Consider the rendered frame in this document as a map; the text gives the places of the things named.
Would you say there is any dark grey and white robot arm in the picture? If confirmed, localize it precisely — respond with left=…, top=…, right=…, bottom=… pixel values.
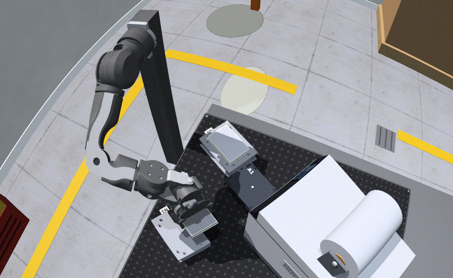
left=85, top=21, right=201, bottom=209

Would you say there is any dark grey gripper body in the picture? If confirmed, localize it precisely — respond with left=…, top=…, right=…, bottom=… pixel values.
left=166, top=176, right=209, bottom=219

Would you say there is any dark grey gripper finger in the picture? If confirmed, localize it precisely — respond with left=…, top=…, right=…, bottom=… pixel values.
left=203, top=191, right=214, bottom=212
left=168, top=209, right=186, bottom=229

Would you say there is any white roll of foil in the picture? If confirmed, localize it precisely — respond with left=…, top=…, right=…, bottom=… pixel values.
left=320, top=190, right=403, bottom=278

